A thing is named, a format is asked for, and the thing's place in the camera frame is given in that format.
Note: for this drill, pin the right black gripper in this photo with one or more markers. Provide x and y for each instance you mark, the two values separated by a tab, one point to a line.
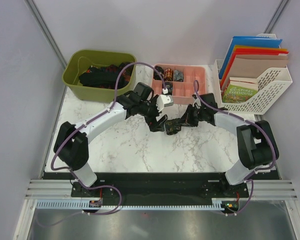
187	120

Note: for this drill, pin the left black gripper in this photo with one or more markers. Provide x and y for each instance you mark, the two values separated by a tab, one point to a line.
159	126

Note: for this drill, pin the dark green leaf-patterned tie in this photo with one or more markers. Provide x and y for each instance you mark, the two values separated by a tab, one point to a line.
173	126

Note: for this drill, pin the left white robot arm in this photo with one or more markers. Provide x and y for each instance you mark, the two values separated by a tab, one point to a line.
72	142

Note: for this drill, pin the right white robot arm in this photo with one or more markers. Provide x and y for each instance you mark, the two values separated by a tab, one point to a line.
257	147

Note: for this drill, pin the pile of dark ties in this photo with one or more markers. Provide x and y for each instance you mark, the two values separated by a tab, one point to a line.
106	77

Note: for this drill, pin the rolled dark blue tie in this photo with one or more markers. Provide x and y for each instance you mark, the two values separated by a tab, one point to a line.
169	87

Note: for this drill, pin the pink compartment organizer tray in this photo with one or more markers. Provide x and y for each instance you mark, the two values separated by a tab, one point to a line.
183	92

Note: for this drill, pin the rolled grey tie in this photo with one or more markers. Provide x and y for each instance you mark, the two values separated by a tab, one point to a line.
178	76

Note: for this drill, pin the rolled red orange tie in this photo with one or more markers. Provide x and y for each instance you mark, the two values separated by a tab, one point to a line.
168	74

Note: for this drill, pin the rolled dark patterned tie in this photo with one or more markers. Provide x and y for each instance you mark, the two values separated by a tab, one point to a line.
158	73

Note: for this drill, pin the green treehouse book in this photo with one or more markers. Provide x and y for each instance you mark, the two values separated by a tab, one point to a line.
239	90

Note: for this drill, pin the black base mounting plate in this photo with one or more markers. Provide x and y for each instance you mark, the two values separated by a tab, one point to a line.
105	178

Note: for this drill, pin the beige folder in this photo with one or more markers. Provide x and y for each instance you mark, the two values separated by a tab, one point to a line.
253	65

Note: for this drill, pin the olive green plastic bin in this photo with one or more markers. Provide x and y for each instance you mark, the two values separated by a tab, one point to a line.
82	60

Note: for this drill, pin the red folder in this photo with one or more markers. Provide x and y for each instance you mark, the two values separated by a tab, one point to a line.
251	62

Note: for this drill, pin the orange folder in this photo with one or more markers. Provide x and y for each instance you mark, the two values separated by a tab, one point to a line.
245	50

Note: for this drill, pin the white perforated file holder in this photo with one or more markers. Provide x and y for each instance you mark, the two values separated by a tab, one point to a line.
272	83

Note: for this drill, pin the blue folder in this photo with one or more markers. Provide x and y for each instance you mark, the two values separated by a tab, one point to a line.
250	41

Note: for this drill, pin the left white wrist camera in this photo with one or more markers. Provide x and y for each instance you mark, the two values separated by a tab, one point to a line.
164	101

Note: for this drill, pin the aluminium frame rail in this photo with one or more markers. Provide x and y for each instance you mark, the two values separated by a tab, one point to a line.
134	189

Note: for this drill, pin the white slotted cable duct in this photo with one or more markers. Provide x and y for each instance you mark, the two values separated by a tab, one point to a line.
80	204

